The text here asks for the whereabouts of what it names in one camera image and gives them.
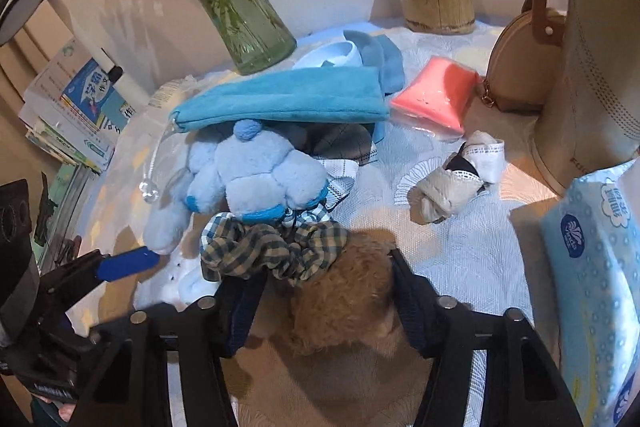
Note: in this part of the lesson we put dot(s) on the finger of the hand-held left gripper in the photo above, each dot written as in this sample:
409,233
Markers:
127,264

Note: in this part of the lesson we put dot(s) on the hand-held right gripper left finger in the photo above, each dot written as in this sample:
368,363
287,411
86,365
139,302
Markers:
241,313

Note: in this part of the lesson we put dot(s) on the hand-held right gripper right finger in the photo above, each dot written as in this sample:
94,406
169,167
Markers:
411,304

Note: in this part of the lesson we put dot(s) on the tan plush toy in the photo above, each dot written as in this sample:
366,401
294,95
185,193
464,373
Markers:
340,297

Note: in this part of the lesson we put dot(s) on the light blue printed tablecloth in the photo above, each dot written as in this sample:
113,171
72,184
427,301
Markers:
450,257

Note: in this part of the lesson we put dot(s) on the plaid fabric scrunchie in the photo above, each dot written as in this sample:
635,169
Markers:
260,247

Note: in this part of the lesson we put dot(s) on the green booklets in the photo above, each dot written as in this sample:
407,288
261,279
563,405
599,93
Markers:
65,192

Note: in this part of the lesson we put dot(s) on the rolled beige lace cloth bundle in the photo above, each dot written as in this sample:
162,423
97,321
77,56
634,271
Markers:
450,192

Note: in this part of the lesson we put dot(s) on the light blue plush toy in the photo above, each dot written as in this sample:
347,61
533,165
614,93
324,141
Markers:
270,177

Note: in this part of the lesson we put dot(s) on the stack of books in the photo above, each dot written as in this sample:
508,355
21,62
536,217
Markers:
85,112

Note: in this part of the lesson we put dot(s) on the clear plastic bag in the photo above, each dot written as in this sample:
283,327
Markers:
165,94

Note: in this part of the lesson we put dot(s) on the grey plaid cloth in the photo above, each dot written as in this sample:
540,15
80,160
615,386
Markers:
340,142

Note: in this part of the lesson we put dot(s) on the blue dotted tissue pack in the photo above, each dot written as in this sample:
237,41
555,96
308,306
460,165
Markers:
590,282

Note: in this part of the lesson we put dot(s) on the white marker pen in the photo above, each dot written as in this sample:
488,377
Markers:
127,82

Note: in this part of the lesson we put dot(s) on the pink pouch in plastic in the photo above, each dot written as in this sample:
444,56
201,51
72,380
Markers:
435,92

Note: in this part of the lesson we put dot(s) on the blue folded cloth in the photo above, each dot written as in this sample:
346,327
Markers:
386,57

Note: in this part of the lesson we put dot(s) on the black round disc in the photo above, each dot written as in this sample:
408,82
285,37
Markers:
22,4

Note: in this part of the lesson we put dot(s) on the tall beige cylinder bin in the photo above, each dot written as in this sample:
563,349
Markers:
600,57

